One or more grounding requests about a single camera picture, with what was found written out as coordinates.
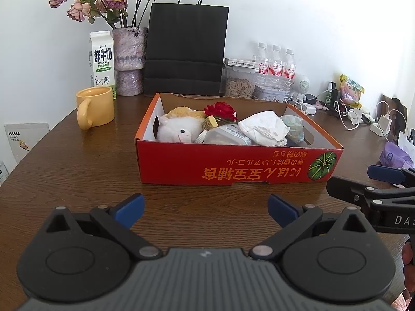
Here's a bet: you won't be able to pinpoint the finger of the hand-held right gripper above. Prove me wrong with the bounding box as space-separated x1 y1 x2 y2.
367 164 415 189
326 175 379 208

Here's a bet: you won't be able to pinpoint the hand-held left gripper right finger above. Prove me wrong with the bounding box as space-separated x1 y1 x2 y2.
249 193 368 261

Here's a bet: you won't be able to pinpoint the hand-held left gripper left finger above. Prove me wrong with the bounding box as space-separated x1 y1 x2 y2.
44 193 163 261

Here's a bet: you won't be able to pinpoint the red cardboard box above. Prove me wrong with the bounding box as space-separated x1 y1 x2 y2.
134 92 344 185

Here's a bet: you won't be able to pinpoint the green plastic bag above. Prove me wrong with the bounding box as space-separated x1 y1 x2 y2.
280 115 306 143

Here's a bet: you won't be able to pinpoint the white tissue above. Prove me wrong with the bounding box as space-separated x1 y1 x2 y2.
238 110 291 147

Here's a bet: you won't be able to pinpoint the clear cotton swab container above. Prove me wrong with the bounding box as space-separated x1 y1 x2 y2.
202 124 253 146

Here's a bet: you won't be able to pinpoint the white plush alpaca toy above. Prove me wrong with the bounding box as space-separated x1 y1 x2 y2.
155 106 207 143

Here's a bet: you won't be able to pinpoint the red fabric rose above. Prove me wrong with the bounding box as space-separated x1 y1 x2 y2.
204 102 238 121

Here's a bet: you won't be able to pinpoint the person's right hand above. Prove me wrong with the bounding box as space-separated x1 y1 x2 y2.
401 241 415 299

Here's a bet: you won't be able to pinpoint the purple tissue pack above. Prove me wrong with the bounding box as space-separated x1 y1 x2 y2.
379 134 415 169

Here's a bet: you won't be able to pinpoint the white power strip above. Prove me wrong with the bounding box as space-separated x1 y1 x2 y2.
370 123 391 137

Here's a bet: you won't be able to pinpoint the brown leather bag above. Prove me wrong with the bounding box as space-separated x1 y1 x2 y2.
383 94 408 133

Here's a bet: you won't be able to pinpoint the yellow snack packet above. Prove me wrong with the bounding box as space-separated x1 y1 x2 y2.
339 74 364 108

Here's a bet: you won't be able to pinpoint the person's pink trousers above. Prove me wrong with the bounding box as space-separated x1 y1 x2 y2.
393 294 415 311

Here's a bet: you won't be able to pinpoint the black phone stand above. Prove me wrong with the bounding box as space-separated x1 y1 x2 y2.
331 81 341 111

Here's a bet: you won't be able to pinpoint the yellow mug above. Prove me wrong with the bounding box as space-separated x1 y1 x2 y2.
75 86 115 131

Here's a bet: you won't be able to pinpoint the white round speaker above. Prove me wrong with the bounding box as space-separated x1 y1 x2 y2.
293 74 311 101

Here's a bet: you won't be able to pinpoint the clear seed jar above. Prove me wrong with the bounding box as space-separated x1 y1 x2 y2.
224 67 256 100

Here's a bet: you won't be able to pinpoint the white milk carton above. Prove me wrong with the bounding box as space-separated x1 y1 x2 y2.
89 31 117 100

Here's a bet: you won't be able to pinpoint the white flat box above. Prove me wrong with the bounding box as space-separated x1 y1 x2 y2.
223 57 259 72

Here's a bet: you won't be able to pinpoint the purple stone vase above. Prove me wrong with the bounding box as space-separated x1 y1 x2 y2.
112 27 148 96

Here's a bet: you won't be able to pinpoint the black paper bag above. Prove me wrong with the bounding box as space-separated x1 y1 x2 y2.
143 0 230 97

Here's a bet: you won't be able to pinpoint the white charging cable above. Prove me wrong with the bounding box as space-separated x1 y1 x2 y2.
334 102 365 132

